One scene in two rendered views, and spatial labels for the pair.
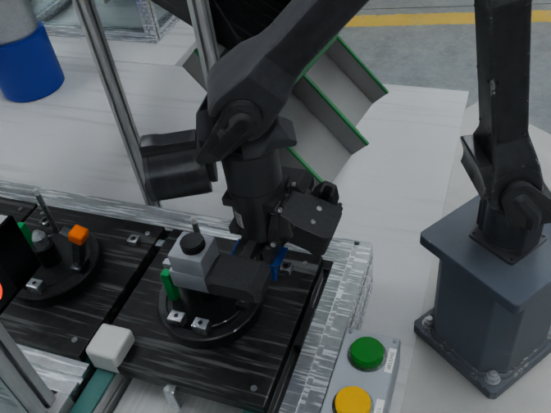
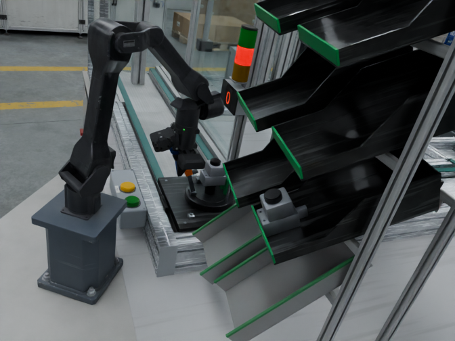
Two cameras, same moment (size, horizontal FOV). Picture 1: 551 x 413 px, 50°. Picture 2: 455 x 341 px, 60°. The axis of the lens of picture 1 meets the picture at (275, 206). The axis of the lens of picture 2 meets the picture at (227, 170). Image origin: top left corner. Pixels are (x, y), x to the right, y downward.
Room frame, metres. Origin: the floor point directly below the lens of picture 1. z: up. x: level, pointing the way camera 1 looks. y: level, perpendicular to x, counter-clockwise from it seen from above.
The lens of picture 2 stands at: (1.10, -0.63, 1.62)
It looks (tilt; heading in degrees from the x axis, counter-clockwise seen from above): 30 degrees down; 127
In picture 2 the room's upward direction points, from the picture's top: 12 degrees clockwise
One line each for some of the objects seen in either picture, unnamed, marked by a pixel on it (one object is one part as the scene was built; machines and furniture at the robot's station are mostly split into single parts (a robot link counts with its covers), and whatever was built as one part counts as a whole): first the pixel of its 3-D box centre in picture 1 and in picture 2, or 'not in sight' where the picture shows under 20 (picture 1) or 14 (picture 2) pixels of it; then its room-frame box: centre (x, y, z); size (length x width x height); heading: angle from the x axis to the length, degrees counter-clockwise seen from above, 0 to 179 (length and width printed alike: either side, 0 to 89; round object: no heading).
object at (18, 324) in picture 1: (45, 250); not in sight; (0.61, 0.34, 1.01); 0.24 x 0.24 x 0.13; 64
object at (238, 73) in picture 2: not in sight; (240, 72); (0.38, 0.29, 1.28); 0.05 x 0.05 x 0.05
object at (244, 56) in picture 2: not in sight; (244, 55); (0.38, 0.29, 1.33); 0.05 x 0.05 x 0.05
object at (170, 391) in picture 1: (173, 397); not in sight; (0.39, 0.16, 0.95); 0.01 x 0.01 x 0.04; 64
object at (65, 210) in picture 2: (509, 218); (82, 197); (0.46, -0.26, 1.09); 0.07 x 0.07 x 0.06; 29
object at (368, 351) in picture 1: (366, 354); (131, 202); (0.39, -0.08, 0.96); 0.04 x 0.04 x 0.02
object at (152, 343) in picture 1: (212, 308); (208, 200); (0.50, 0.10, 0.96); 0.24 x 0.24 x 0.02; 64
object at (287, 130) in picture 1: (249, 152); (188, 109); (0.46, 0.02, 1.24); 0.09 x 0.06 x 0.07; 90
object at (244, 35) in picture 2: not in sight; (248, 37); (0.38, 0.29, 1.38); 0.05 x 0.05 x 0.05
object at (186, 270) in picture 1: (190, 258); (217, 170); (0.51, 0.11, 1.06); 0.08 x 0.04 x 0.07; 64
